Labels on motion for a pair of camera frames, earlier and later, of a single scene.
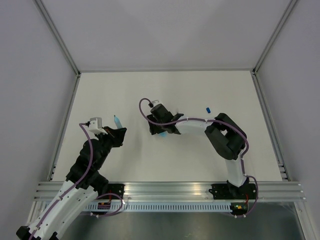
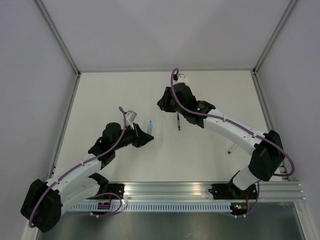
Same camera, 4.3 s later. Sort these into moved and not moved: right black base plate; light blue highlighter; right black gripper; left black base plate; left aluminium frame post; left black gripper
Moved: left black gripper; light blue highlighter; right black gripper
Not moved: left aluminium frame post; left black base plate; right black base plate
